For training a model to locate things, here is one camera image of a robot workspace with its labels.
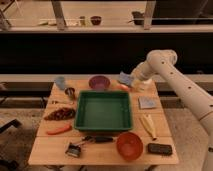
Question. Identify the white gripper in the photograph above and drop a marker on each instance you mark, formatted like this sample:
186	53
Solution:
137	75

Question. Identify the blue sponge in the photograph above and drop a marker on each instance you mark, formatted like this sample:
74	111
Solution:
125	79

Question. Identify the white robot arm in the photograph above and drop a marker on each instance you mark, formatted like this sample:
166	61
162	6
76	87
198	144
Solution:
197	100

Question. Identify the metal measuring cup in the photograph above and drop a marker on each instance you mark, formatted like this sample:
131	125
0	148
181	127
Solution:
70	92

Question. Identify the light blue cup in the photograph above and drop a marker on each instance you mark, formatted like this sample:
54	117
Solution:
60	82

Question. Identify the orange round fruit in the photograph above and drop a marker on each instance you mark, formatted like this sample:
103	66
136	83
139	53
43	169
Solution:
124	87

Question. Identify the blue grey cloth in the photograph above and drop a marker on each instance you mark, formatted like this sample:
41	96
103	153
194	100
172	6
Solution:
146	103

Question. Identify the purple bowl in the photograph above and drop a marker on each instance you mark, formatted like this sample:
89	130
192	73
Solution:
99	82

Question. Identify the green plastic bin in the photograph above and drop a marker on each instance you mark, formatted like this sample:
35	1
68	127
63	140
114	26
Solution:
103	111

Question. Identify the dark background object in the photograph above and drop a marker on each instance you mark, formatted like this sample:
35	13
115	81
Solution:
138	17

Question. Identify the dark red background bowl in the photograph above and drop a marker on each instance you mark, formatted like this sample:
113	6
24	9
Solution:
96	20

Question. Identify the black rectangular block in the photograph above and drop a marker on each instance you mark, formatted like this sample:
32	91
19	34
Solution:
161	149

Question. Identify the small background jar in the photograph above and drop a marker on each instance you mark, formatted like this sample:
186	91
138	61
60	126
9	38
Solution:
82	20

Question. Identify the brown pine cone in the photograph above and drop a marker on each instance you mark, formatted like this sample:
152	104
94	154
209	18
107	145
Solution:
63	113

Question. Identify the black handled brush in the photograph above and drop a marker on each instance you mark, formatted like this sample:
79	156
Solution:
74	149

